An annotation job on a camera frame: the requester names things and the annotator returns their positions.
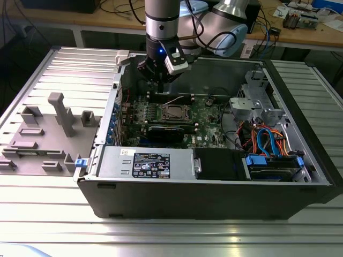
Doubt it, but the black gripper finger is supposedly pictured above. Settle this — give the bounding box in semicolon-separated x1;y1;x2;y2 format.
161;73;178;95
137;59;162;95

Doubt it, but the silver CPU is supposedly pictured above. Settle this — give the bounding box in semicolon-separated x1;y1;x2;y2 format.
166;107;186;118

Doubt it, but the metal socket cover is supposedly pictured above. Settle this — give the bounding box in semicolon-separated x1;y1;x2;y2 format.
160;103;193;122

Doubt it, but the CPU socket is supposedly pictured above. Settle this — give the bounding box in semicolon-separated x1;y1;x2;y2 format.
157;103;193;123

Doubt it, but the metal CPU cooler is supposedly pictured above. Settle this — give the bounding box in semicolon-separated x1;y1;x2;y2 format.
283;12;301;29

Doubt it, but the grey case latch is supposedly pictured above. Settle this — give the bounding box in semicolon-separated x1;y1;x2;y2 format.
114;49;131;67

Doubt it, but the black graphics card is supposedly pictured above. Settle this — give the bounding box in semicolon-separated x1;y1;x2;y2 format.
146;124;186;143

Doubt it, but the green motherboard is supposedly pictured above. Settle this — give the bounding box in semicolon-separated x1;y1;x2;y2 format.
120;92;232;149

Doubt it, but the white label sheet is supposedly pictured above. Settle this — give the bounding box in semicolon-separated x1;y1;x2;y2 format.
240;42;255;59

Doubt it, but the wooden desk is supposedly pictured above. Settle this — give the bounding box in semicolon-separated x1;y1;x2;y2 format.
0;0;343;53

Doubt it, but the grey power supply unit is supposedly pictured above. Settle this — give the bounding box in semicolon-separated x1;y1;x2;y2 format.
98;146;194;179

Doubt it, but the black tower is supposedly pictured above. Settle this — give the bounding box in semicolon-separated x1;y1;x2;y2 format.
245;0;263;35

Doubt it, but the black box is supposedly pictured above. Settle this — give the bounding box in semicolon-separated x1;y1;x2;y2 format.
20;0;97;14

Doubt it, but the silver drive cage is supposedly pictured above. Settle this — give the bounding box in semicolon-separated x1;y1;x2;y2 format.
229;70;316;183

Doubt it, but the hard disk in blue carrier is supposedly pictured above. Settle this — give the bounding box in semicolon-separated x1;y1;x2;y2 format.
242;154;306;183

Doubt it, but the black PC case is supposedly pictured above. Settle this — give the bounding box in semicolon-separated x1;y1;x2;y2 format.
72;50;343;221

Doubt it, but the grey parts rack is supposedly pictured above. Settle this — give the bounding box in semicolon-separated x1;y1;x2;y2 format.
0;92;104;179

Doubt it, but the white paper sheet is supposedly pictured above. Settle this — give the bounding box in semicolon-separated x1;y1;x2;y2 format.
273;4;289;19
323;14;343;33

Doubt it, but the green RAM stick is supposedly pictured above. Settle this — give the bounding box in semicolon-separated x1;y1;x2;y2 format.
15;150;65;156

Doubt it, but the grey electronic device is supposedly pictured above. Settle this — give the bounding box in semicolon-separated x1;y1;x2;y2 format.
300;13;319;31

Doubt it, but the blue box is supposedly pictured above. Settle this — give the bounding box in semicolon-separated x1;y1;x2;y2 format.
312;0;343;9

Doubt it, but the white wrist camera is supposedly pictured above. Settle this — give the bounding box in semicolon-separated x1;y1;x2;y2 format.
160;40;189;77

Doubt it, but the red wire bundle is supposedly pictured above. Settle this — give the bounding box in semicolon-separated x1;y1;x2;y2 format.
235;120;258;151

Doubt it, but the blue cable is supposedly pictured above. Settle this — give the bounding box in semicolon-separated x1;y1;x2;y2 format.
264;25;272;56

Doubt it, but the blue wire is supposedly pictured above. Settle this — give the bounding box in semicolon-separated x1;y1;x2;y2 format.
256;127;277;157

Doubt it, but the orange wire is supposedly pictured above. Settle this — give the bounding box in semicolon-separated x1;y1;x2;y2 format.
269;130;290;157

